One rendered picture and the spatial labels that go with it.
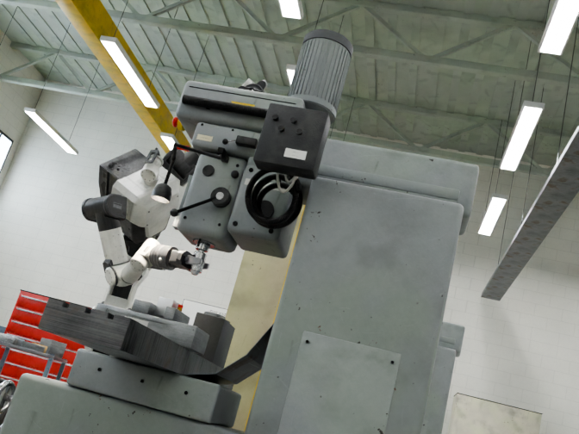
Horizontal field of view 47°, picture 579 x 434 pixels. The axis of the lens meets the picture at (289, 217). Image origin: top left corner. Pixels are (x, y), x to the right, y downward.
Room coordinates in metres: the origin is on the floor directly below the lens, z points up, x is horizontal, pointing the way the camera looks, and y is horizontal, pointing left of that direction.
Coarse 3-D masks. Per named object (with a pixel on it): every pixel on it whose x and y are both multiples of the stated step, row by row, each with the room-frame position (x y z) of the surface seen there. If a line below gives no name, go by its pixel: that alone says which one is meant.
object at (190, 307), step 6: (186, 300) 11.84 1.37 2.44; (186, 306) 11.84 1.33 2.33; (192, 306) 11.81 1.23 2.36; (198, 306) 11.79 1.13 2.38; (204, 306) 11.77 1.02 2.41; (210, 306) 11.74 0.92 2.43; (186, 312) 11.83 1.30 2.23; (192, 312) 11.81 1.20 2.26; (198, 312) 11.78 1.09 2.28; (210, 312) 11.74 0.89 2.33; (216, 312) 11.71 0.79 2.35; (222, 312) 11.69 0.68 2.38; (192, 318) 11.80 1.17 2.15; (192, 324) 11.79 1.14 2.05
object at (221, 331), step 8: (208, 312) 2.69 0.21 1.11; (200, 320) 2.67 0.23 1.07; (208, 320) 2.67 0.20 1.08; (216, 320) 2.66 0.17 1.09; (224, 320) 2.66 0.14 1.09; (200, 328) 2.67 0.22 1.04; (208, 328) 2.67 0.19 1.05; (216, 328) 2.66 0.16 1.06; (224, 328) 2.69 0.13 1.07; (232, 328) 2.82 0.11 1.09; (216, 336) 2.66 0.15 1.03; (224, 336) 2.72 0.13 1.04; (232, 336) 2.86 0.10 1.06; (208, 344) 2.66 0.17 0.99; (216, 344) 2.66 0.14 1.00; (224, 344) 2.76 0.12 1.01; (208, 352) 2.66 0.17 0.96; (216, 352) 2.67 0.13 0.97; (224, 352) 2.80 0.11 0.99; (208, 360) 2.66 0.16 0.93; (216, 360) 2.71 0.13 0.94; (224, 360) 2.84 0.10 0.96
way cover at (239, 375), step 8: (264, 336) 2.16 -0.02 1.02; (256, 344) 2.16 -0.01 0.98; (264, 344) 2.23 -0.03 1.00; (248, 352) 2.15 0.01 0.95; (256, 352) 2.23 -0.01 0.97; (264, 352) 2.31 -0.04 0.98; (240, 360) 2.18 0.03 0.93; (248, 360) 2.23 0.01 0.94; (256, 360) 2.30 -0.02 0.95; (224, 368) 2.16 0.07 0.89; (232, 368) 2.21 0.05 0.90; (240, 368) 2.28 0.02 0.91; (248, 368) 2.34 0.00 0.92; (256, 368) 2.40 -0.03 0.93; (192, 376) 2.25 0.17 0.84; (200, 376) 2.24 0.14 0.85; (208, 376) 2.24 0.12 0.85; (216, 376) 2.24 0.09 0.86; (224, 376) 2.27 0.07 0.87; (232, 376) 2.33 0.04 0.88; (240, 376) 2.40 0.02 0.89; (248, 376) 2.47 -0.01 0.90; (224, 384) 2.48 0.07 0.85; (232, 384) 2.48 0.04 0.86
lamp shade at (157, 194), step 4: (160, 184) 2.33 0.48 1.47; (164, 184) 2.33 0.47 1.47; (156, 188) 2.33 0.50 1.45; (160, 188) 2.33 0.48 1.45; (164, 188) 2.33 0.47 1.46; (168, 188) 2.34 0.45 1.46; (152, 192) 2.35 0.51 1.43; (156, 192) 2.33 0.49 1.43; (160, 192) 2.33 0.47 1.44; (164, 192) 2.33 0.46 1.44; (168, 192) 2.34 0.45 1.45; (152, 196) 2.37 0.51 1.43; (156, 196) 2.39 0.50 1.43; (160, 196) 2.33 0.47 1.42; (164, 196) 2.33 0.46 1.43; (168, 196) 2.34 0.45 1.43; (156, 200) 2.39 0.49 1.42; (160, 200) 2.40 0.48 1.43; (164, 200) 2.40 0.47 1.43; (168, 200) 2.35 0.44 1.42
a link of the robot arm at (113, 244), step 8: (104, 232) 2.63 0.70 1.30; (112, 232) 2.63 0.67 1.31; (120, 232) 2.65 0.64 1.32; (104, 240) 2.64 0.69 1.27; (112, 240) 2.64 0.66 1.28; (120, 240) 2.65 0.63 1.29; (104, 248) 2.66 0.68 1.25; (112, 248) 2.65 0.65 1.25; (120, 248) 2.66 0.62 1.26; (104, 256) 2.69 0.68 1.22; (112, 256) 2.66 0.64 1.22; (120, 256) 2.67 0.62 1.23; (128, 256) 2.70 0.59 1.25; (104, 264) 2.69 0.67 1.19; (112, 264) 2.67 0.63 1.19; (104, 272) 2.72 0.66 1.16; (112, 272) 2.64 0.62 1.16; (112, 280) 2.65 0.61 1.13
